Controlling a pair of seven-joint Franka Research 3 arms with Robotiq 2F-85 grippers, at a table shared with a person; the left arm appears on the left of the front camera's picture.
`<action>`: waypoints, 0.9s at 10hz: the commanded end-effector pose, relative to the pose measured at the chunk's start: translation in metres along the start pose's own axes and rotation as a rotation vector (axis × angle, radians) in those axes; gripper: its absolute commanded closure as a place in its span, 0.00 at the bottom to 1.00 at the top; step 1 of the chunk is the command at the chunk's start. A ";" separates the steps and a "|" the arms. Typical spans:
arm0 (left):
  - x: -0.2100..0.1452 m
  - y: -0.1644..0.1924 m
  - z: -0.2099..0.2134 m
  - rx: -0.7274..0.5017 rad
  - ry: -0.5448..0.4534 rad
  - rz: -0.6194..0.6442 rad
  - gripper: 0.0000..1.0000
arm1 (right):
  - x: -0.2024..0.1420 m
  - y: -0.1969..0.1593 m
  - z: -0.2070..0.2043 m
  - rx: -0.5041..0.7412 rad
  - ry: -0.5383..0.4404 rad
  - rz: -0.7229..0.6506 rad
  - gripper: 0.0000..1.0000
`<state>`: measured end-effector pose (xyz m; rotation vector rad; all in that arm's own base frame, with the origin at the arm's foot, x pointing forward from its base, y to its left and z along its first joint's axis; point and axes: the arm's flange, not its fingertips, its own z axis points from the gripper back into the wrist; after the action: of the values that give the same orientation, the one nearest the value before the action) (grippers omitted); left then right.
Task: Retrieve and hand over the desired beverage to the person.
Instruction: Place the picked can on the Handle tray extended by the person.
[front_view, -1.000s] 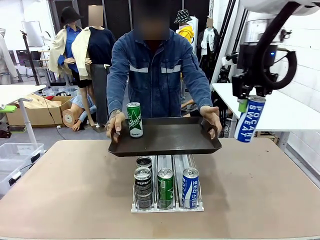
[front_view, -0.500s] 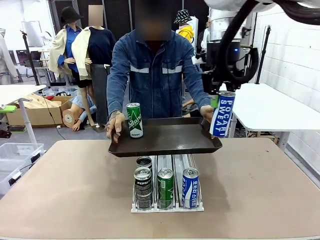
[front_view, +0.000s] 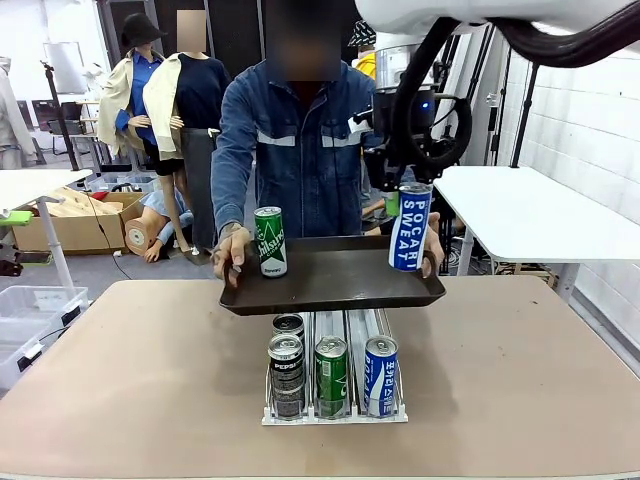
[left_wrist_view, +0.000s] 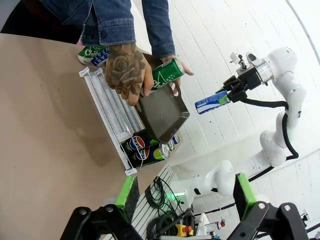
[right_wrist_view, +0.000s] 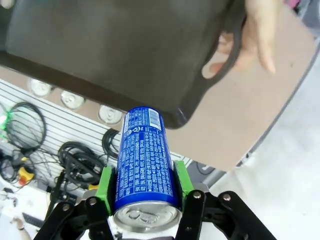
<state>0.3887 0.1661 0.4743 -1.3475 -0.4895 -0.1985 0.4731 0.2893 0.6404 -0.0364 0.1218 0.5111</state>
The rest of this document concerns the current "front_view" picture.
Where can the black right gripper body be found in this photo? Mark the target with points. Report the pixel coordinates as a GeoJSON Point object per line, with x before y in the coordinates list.
{"type": "Point", "coordinates": [382, 110]}

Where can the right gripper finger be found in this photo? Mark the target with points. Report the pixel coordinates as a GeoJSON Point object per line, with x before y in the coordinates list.
{"type": "Point", "coordinates": [392, 202]}
{"type": "Point", "coordinates": [430, 175]}

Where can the blue Pocari Sweat can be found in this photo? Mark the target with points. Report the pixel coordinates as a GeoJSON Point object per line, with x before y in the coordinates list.
{"type": "Point", "coordinates": [381, 385]}
{"type": "Point", "coordinates": [407, 235]}

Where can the dark brown serving tray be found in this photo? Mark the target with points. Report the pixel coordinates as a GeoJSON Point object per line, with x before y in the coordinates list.
{"type": "Point", "coordinates": [340, 280]}

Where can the green Chilsung cider can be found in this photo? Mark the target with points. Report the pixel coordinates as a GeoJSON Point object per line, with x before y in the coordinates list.
{"type": "Point", "coordinates": [270, 250]}
{"type": "Point", "coordinates": [331, 385]}

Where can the person's right forearm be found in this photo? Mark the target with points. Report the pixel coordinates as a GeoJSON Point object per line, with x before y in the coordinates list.
{"type": "Point", "coordinates": [230, 195]}

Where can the person in denim jacket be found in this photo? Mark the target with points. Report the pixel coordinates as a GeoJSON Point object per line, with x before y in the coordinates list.
{"type": "Point", "coordinates": [300, 165]}

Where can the person's left hand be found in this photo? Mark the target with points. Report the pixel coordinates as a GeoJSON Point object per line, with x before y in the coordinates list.
{"type": "Point", "coordinates": [435, 250]}

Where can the person's right hand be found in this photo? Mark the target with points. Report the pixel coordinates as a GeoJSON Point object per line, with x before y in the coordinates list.
{"type": "Point", "coordinates": [232, 250]}

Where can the seated figure in black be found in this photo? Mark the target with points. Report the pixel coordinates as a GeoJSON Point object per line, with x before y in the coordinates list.
{"type": "Point", "coordinates": [375, 215]}

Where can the white table with legs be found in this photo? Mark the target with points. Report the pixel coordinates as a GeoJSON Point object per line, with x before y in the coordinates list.
{"type": "Point", "coordinates": [30, 187]}
{"type": "Point", "coordinates": [525, 210]}

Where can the brown cardboard box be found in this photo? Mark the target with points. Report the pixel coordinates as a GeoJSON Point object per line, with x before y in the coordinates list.
{"type": "Point", "coordinates": [75, 232]}

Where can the light wooden planks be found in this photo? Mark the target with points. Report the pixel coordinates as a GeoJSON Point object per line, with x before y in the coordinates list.
{"type": "Point", "coordinates": [75, 202]}

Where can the mannequin in yellow hoodie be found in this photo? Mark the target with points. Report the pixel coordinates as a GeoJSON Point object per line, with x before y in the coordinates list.
{"type": "Point", "coordinates": [362, 35]}

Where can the clear lidded storage bin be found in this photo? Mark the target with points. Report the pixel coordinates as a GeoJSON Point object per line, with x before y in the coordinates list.
{"type": "Point", "coordinates": [45, 300]}
{"type": "Point", "coordinates": [15, 350]}

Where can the black leaning stand poles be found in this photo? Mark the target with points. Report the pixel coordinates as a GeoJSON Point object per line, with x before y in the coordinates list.
{"type": "Point", "coordinates": [475, 75]}

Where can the black tripod stand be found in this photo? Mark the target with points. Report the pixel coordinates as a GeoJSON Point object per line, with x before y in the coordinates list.
{"type": "Point", "coordinates": [60, 115]}

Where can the black light stand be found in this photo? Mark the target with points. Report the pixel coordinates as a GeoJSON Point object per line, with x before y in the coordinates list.
{"type": "Point", "coordinates": [525, 115]}

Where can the white can dispenser rack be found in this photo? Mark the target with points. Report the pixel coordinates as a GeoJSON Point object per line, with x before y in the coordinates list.
{"type": "Point", "coordinates": [357, 330]}

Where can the mannequin torso in blue shirt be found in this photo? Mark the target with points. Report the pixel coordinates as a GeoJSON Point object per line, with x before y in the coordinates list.
{"type": "Point", "coordinates": [150, 235]}

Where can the white board panel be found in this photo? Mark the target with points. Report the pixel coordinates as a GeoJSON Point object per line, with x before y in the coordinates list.
{"type": "Point", "coordinates": [65, 67]}

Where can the black Pepsi can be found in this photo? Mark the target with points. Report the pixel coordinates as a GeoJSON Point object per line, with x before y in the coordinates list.
{"type": "Point", "coordinates": [286, 385]}
{"type": "Point", "coordinates": [288, 325]}

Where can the mannequin in cream jacket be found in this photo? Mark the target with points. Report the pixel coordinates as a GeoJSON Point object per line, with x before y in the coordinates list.
{"type": "Point", "coordinates": [200, 90]}

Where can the mannequin with black hat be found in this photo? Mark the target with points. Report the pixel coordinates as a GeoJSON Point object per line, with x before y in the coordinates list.
{"type": "Point", "coordinates": [142, 85]}

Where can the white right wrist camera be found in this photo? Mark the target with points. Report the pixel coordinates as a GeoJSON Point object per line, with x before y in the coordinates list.
{"type": "Point", "coordinates": [362, 122]}

